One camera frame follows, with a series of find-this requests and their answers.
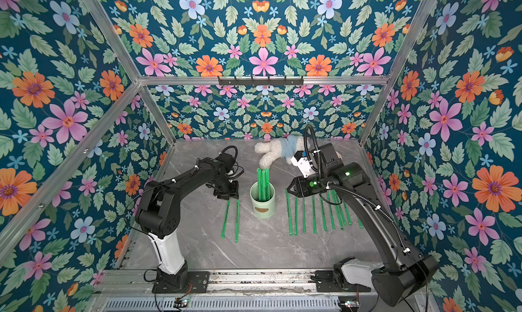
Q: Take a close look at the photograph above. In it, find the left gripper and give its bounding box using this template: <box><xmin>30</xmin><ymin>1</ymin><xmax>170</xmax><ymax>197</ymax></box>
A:
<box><xmin>213</xmin><ymin>176</ymin><xmax>243</xmax><ymax>199</ymax></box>

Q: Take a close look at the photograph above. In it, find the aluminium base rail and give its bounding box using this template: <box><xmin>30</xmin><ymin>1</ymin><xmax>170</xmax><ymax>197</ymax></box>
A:
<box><xmin>95</xmin><ymin>269</ymin><xmax>375</xmax><ymax>295</ymax></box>

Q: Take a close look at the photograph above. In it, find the light green storage cup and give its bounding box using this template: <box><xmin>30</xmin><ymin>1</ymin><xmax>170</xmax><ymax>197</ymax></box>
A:
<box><xmin>250</xmin><ymin>182</ymin><xmax>276</xmax><ymax>219</ymax></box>

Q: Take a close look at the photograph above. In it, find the bundle of green wrapped straws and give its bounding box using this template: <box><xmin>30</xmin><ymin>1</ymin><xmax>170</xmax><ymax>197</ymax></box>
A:
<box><xmin>257</xmin><ymin>169</ymin><xmax>271</xmax><ymax>202</ymax></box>

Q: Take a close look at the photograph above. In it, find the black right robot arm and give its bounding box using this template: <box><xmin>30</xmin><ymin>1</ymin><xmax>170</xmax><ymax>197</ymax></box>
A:
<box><xmin>287</xmin><ymin>143</ymin><xmax>439</xmax><ymax>307</ymax></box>

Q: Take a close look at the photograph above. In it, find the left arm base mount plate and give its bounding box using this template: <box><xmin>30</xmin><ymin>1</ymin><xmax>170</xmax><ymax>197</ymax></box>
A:
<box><xmin>152</xmin><ymin>269</ymin><xmax>210</xmax><ymax>294</ymax></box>

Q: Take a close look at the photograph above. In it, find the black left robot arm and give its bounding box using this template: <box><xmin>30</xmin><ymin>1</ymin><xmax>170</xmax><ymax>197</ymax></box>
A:
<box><xmin>135</xmin><ymin>146</ymin><xmax>242</xmax><ymax>292</ymax></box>

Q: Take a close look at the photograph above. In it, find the white plush teddy bear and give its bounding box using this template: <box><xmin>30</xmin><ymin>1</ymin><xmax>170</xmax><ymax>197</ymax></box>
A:
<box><xmin>254</xmin><ymin>135</ymin><xmax>305</xmax><ymax>169</ymax></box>

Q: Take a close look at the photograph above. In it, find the white vented cable duct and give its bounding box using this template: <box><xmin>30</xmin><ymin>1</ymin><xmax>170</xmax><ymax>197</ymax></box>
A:
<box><xmin>103</xmin><ymin>296</ymin><xmax>341</xmax><ymax>311</ymax></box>

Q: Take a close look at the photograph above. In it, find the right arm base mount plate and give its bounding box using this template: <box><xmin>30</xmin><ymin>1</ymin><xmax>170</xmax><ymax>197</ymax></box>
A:
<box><xmin>310</xmin><ymin>270</ymin><xmax>372</xmax><ymax>293</ymax></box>

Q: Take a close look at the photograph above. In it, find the black wall hook rack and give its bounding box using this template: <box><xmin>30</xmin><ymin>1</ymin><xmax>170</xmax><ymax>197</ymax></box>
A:
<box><xmin>217</xmin><ymin>76</ymin><xmax>305</xmax><ymax>87</ymax></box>

